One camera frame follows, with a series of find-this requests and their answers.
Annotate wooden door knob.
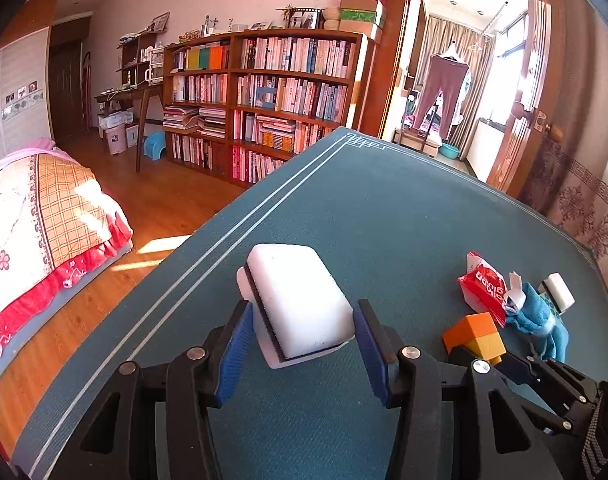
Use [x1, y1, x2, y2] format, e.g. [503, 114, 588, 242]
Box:
[514, 102, 563, 143]

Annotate blue cloth with white ribbon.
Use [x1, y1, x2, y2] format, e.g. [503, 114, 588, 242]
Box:
[504, 270, 570, 361]

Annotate wooden bookshelf with books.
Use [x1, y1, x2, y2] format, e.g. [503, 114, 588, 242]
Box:
[163, 29, 377, 188]

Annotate wooden desk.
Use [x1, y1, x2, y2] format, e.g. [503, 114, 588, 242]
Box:
[94, 82, 165, 173]

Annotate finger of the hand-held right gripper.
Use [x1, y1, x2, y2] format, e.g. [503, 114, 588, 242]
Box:
[449, 344, 577, 436]
[494, 351, 602, 411]

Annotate wooden door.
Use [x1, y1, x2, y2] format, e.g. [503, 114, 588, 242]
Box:
[486, 0, 567, 201]

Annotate photo frame with plant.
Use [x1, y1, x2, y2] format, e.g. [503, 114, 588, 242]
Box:
[278, 4, 323, 30]

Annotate small white sponge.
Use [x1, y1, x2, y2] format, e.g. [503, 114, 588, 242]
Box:
[538, 272, 576, 315]

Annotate red glue packet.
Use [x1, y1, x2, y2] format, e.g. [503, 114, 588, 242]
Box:
[458, 251, 510, 328]

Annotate large white sponge dark stripe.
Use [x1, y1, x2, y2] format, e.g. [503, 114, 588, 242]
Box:
[236, 243, 357, 372]

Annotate yellow orange toy brick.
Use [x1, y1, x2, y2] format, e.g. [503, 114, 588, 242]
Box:
[442, 311, 507, 366]

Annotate wooden door frame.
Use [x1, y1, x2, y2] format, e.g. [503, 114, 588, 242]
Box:
[359, 0, 415, 137]

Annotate small wooden desk shelf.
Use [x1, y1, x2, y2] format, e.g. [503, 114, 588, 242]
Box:
[118, 32, 165, 86]

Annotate stack of cardboard boxes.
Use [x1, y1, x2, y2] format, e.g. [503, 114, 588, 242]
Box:
[336, 0, 387, 43]

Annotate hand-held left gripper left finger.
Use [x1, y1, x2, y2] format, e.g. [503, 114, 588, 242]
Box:
[48, 299, 257, 480]

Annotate white trash bin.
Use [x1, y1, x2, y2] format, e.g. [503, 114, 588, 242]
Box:
[105, 125, 127, 155]

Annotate hanging mauve pants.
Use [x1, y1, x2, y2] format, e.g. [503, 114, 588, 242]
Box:
[413, 52, 471, 138]

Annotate wardrobe with sliding doors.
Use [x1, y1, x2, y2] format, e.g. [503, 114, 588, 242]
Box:
[0, 0, 59, 171]

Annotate patterned beige curtain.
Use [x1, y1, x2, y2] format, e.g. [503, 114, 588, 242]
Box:
[521, 135, 608, 321]

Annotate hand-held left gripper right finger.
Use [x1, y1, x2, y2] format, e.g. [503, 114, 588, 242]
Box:
[353, 299, 560, 480]

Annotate teal table mat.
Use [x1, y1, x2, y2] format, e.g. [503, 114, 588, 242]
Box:
[11, 127, 608, 480]

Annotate bed with checked floral blanket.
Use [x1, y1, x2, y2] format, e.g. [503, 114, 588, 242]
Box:
[0, 140, 134, 376]

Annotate blue plastic stool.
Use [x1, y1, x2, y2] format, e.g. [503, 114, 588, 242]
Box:
[142, 131, 165, 161]

